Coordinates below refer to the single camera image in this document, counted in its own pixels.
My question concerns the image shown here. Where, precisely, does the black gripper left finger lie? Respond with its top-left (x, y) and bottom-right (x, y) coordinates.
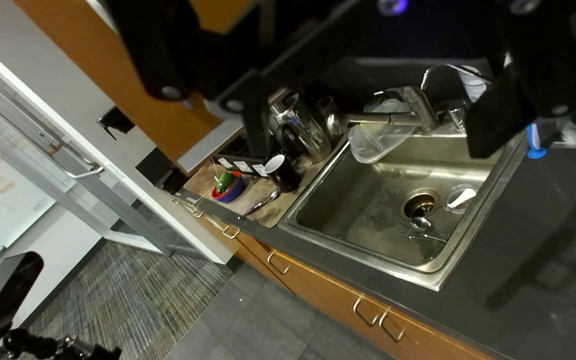
top-left (101, 0), bottom-right (344, 163)

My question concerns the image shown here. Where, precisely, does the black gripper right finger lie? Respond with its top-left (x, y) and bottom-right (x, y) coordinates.
top-left (463, 0), bottom-right (576, 163)

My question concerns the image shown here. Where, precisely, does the metal cabinet pull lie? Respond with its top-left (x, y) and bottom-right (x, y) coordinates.
top-left (181, 199), bottom-right (207, 223)
top-left (376, 309), bottom-right (411, 344)
top-left (264, 249), bottom-right (293, 279)
top-left (351, 294), bottom-right (389, 331)
top-left (221, 223), bottom-right (244, 242)

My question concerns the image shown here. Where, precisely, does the wooden sink base cabinet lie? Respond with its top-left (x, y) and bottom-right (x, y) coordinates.
top-left (173, 194), bottom-right (498, 360)

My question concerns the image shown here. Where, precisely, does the blue white dish brush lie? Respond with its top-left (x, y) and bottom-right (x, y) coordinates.
top-left (522, 122), bottom-right (550, 163)

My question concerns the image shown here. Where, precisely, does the thin curved water tap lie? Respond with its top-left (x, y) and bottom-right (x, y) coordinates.
top-left (420, 63), bottom-right (498, 137)

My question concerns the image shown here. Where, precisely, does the grey tape strip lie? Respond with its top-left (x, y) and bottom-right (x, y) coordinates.
top-left (176, 115), bottom-right (248, 177)

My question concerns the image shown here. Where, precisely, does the black labelled drip tray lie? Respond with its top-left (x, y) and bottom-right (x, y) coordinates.
top-left (212, 151), bottom-right (271, 182)

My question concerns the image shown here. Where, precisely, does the green cucumber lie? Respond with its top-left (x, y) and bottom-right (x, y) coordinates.
top-left (212, 168), bottom-right (238, 193)

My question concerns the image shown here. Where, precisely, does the red blue bowl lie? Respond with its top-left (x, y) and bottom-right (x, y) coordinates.
top-left (209, 173), bottom-right (250, 207)

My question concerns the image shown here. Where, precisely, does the clear plastic container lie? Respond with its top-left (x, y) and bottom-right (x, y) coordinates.
top-left (346, 118), bottom-right (424, 168)

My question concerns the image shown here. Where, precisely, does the stainless steel sink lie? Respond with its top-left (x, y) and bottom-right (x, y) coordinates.
top-left (278, 129), bottom-right (530, 292)

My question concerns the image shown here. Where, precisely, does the white whiteboard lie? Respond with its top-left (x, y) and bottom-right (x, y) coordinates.
top-left (0, 130), bottom-right (58, 285)

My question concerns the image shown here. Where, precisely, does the black robot stand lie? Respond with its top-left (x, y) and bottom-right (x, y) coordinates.
top-left (0, 250), bottom-right (125, 360)

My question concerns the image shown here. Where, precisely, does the white door frame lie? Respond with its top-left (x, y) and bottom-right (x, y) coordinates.
top-left (0, 32), bottom-right (238, 266)

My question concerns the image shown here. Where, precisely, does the metal spoon purple handle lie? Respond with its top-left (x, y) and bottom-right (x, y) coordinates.
top-left (241, 188), bottom-right (284, 220)

